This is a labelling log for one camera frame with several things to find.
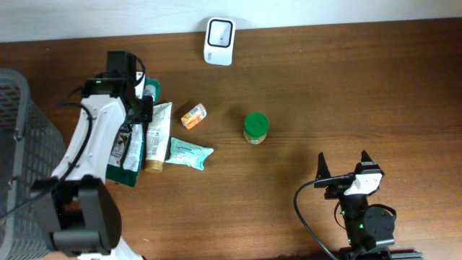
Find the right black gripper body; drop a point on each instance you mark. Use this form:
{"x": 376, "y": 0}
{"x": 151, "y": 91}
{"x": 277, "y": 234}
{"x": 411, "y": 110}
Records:
{"x": 354, "y": 205}

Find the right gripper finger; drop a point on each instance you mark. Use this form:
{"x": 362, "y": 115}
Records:
{"x": 366, "y": 159}
{"x": 322, "y": 169}

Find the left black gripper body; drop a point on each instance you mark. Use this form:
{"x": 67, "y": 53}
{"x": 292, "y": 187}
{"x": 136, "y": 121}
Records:
{"x": 145, "y": 109}

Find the white Pantene conditioner tube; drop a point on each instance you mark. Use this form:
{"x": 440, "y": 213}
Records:
{"x": 157, "y": 138}

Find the small orange white box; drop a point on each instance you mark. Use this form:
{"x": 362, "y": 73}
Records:
{"x": 194, "y": 116}

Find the green white 3M pouch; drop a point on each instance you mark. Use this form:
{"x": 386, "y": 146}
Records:
{"x": 126, "y": 156}

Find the teal wet wipes pack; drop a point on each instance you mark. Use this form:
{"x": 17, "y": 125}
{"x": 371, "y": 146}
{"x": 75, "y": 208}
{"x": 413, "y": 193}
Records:
{"x": 185, "y": 153}

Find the green lid glass jar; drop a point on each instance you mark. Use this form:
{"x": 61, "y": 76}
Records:
{"x": 256, "y": 127}

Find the right black and white arm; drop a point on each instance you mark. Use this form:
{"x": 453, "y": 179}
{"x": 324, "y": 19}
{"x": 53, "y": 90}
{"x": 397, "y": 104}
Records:
{"x": 369, "y": 227}

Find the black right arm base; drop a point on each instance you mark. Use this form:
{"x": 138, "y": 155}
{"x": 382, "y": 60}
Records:
{"x": 397, "y": 255}

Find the left black and white arm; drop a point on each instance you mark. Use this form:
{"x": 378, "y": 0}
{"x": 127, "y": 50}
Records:
{"x": 75, "y": 211}

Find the white barcode scanner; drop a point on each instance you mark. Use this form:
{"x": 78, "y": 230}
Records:
{"x": 219, "y": 41}

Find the grey plastic mesh basket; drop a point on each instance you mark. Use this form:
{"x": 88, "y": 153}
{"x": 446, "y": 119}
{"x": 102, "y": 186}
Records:
{"x": 31, "y": 147}

